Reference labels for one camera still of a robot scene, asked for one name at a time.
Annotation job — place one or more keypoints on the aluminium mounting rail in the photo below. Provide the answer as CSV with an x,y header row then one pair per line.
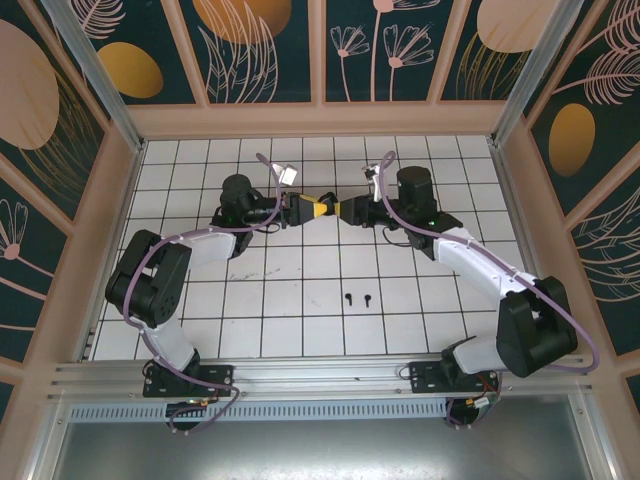
x,y
320,372

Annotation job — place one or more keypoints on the aluminium frame post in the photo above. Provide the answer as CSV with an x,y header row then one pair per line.
x,y
534,65
92,65

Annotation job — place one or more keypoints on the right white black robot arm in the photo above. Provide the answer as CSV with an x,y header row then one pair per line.
x,y
475,260

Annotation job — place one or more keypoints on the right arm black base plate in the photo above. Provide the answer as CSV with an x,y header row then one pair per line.
x,y
425,375

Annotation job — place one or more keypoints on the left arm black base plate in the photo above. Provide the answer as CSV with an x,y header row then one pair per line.
x,y
220,375

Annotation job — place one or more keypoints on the grey metal sheet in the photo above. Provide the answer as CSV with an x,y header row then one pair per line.
x,y
320,450

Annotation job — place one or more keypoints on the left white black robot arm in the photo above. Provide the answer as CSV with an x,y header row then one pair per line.
x,y
212,247

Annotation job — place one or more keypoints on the yellow power connector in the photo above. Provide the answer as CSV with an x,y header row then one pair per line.
x,y
202,402
481,401

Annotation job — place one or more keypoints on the aluminium side rail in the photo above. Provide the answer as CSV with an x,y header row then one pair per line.
x,y
527,250

